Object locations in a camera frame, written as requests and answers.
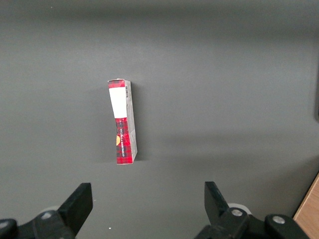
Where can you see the red plaid cardboard box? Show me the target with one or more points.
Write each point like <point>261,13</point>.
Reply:
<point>123,134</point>

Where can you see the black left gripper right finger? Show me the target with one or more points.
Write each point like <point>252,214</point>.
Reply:
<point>216,209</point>

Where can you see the wooden two-drawer cabinet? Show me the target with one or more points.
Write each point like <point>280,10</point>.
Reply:
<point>310,214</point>

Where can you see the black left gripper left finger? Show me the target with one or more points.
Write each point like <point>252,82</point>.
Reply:
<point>72,211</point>

